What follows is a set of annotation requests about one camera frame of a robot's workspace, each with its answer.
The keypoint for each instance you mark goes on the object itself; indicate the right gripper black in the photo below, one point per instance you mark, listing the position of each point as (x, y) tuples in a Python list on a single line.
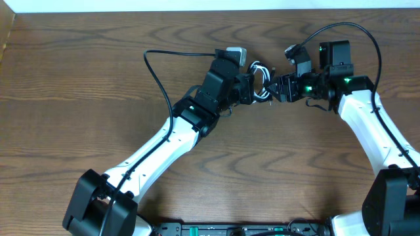
[(286, 84)]

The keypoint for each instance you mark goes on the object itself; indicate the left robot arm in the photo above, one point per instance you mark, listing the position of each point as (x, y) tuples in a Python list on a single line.
[(107, 204)]

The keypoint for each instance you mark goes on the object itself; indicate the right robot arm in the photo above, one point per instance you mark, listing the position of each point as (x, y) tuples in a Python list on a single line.
[(391, 206)]

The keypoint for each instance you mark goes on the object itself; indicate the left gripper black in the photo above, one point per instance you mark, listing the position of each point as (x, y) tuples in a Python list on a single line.
[(248, 85)]

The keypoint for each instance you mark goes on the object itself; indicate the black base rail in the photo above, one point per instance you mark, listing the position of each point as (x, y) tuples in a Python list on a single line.
[(296, 226)]

